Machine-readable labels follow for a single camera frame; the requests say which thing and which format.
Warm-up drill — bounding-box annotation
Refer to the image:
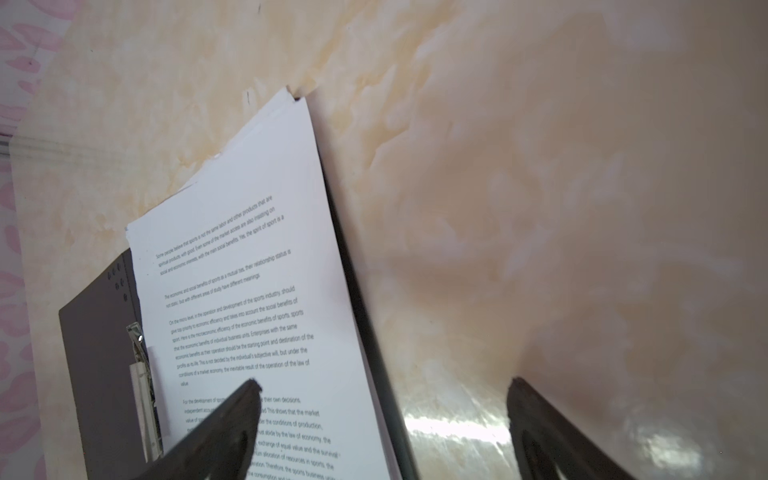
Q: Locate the blue black file folder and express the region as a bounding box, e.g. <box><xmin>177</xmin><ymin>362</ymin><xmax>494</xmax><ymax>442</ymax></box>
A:
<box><xmin>58</xmin><ymin>95</ymin><xmax>421</xmax><ymax>480</ymax></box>

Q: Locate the green highlighted paper sheet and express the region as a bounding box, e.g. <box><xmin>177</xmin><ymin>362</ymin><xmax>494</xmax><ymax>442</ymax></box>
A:
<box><xmin>126</xmin><ymin>90</ymin><xmax>400</xmax><ymax>479</ymax></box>

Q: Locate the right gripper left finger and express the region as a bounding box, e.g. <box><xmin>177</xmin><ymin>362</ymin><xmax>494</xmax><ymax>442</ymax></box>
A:
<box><xmin>137</xmin><ymin>379</ymin><xmax>262</xmax><ymax>480</ymax></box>

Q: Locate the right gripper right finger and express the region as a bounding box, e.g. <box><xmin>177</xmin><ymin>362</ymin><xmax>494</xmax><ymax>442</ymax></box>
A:
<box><xmin>506</xmin><ymin>377</ymin><xmax>632</xmax><ymax>480</ymax></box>

